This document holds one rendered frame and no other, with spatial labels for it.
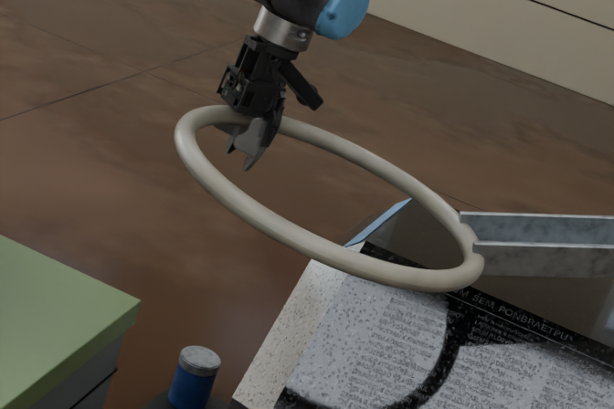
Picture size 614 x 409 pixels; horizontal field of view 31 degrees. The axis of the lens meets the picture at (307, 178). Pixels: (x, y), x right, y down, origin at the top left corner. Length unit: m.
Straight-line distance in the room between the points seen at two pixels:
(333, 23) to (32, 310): 0.55
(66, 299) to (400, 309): 0.67
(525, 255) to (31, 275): 0.71
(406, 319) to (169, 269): 1.70
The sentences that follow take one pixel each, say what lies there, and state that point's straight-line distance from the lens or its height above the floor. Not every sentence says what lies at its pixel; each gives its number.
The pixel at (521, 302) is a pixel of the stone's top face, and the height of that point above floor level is 0.83.
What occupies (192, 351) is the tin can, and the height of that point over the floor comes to 0.14.
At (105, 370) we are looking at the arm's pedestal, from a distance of 1.29.
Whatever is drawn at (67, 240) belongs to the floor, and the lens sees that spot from 3.38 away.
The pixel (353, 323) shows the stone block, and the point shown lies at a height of 0.73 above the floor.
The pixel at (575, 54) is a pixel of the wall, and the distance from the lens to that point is 7.96.
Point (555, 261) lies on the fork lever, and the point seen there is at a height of 0.96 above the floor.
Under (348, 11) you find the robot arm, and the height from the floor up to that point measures 1.22.
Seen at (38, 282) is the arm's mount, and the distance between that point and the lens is 1.27.
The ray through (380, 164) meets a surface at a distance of 1.79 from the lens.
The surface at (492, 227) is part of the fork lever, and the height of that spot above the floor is 0.94.
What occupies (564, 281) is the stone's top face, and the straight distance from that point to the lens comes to 1.95.
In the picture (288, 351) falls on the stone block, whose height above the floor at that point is 0.65.
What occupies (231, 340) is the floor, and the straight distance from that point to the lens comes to 3.09.
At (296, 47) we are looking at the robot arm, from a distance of 1.68.
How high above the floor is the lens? 1.49
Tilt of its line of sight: 20 degrees down
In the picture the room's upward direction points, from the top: 18 degrees clockwise
